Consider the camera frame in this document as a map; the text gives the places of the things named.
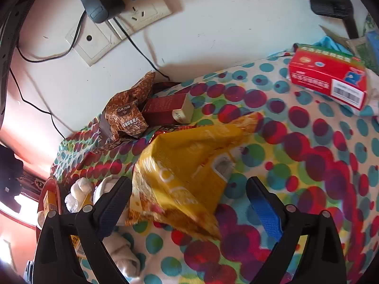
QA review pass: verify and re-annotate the white power outlet plate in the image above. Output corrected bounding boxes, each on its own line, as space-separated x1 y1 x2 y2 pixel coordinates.
108 0 172 40

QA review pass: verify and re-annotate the white antenna wall plate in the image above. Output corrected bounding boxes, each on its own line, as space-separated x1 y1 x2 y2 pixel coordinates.
65 21 122 67

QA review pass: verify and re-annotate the red medicine box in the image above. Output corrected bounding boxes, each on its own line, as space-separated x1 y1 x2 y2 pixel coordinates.
288 44 368 111

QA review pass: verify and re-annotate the dark grey power adapter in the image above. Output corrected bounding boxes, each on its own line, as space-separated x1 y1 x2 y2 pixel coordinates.
74 0 125 24

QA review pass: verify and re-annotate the polka dot blanket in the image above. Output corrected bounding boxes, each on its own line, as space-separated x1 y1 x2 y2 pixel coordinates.
50 52 379 284

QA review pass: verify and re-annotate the green patterned packet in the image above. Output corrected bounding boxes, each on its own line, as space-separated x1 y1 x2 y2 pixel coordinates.
355 15 379 74

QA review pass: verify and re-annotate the yellow snack bag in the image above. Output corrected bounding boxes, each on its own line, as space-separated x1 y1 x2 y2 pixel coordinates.
125 112 265 241

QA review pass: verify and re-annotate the white sock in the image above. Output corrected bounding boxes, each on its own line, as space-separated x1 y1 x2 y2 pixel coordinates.
102 232 141 277
92 174 125 204

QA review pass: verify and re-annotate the dark object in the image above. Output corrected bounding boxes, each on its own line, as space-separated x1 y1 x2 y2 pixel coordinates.
0 145 24 197

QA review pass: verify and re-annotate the light blue cloth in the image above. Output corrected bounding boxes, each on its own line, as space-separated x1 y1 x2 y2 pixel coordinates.
318 35 344 51

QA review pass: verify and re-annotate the red plastic basin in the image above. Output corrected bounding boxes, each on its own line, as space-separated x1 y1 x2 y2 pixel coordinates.
36 176 85 258

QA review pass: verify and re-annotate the yellow packet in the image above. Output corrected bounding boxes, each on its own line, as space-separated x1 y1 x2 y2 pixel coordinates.
42 190 58 212

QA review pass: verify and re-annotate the black curved rim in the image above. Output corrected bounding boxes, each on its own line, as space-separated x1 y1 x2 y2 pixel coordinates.
0 0 45 125

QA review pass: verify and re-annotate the brown snack bag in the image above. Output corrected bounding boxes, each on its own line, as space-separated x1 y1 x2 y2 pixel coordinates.
99 71 156 148

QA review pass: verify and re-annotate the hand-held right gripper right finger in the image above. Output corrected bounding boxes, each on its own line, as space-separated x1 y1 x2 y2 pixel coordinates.
245 177 347 284

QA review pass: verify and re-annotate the clear plastic bag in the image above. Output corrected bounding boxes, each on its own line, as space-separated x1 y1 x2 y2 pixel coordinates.
64 177 93 213

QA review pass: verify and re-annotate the black power cable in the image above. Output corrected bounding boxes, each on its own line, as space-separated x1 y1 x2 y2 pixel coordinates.
113 18 171 81

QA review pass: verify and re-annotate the dark red carton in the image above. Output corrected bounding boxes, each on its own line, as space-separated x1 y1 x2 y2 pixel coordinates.
141 93 194 125

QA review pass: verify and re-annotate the thin black cable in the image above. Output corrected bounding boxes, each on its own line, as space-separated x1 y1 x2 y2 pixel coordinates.
9 13 85 139

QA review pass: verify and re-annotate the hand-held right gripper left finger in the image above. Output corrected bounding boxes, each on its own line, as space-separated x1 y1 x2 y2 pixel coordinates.
36 176 133 284

